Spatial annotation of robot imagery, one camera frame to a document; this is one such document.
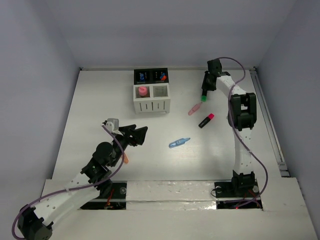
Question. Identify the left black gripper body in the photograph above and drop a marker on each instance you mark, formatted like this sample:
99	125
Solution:
129	136

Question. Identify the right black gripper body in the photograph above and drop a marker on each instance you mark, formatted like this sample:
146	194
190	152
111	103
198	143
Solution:
206	83

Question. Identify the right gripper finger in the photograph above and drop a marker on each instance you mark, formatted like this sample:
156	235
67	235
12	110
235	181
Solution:
211	83
204	82

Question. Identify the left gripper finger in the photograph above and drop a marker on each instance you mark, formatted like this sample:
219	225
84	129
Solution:
139	140
140	132

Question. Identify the green cap black highlighter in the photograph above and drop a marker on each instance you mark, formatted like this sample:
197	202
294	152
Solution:
204	95

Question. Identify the pink cap black highlighter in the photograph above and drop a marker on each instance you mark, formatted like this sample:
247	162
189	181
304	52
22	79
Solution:
206	120

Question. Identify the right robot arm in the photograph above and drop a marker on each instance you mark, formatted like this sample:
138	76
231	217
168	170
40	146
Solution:
241	116

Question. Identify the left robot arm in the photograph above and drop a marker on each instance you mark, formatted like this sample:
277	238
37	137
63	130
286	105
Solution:
37	219

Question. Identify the pink correction tape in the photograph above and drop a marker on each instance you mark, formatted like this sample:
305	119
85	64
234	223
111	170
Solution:
194	109

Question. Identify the orange correction tape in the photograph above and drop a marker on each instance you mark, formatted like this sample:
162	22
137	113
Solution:
126	160

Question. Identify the white slotted container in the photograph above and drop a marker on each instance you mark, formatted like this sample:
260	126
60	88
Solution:
158	99

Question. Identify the blue correction tape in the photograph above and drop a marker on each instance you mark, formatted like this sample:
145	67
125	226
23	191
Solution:
178	142

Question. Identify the black slotted container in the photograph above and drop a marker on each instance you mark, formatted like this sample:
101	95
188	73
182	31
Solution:
152	76

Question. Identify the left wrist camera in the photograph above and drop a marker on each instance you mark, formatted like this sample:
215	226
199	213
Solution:
111	124

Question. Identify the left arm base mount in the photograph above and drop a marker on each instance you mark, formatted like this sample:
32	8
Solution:
114	200

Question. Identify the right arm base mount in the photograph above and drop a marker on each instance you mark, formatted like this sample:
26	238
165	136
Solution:
242	192

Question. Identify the aluminium rail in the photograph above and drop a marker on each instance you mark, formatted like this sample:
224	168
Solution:
283	169

